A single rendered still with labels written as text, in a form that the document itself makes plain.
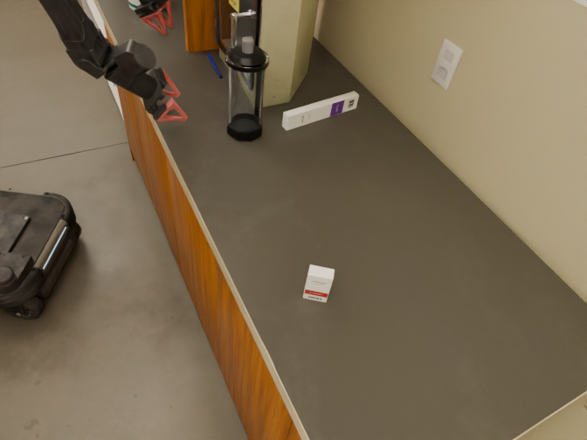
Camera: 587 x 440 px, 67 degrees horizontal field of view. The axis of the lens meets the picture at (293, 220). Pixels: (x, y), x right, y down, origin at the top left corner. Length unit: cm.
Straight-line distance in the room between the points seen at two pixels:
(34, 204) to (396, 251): 160
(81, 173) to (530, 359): 226
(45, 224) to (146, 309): 54
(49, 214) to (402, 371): 164
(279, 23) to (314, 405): 93
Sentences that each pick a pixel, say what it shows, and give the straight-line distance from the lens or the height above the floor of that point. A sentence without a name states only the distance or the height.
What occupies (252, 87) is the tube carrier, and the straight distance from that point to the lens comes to 116.
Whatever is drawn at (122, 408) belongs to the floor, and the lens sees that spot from 186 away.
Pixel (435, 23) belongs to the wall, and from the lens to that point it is 135.
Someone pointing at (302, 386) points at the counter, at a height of 94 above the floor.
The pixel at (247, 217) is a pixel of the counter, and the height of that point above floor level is 94.
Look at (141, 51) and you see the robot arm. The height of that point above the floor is 121.
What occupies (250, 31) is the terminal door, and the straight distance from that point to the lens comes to 130.
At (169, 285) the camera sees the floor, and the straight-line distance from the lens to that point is 207.
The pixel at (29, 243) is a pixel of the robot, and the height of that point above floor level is 24.
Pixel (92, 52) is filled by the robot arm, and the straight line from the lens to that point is 108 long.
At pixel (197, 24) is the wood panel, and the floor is 103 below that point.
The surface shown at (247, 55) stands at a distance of 114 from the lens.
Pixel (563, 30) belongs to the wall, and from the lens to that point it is 112.
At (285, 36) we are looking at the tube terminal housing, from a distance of 130.
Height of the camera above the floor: 172
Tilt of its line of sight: 48 degrees down
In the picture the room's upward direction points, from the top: 10 degrees clockwise
